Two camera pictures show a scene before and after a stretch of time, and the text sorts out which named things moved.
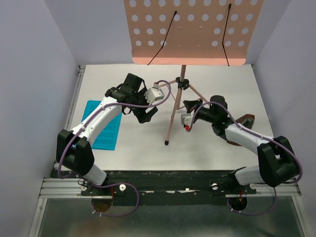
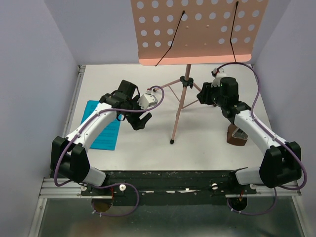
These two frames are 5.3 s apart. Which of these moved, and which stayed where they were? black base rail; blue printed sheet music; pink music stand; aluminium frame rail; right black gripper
Moved: right black gripper; pink music stand
Stayed: aluminium frame rail; blue printed sheet music; black base rail
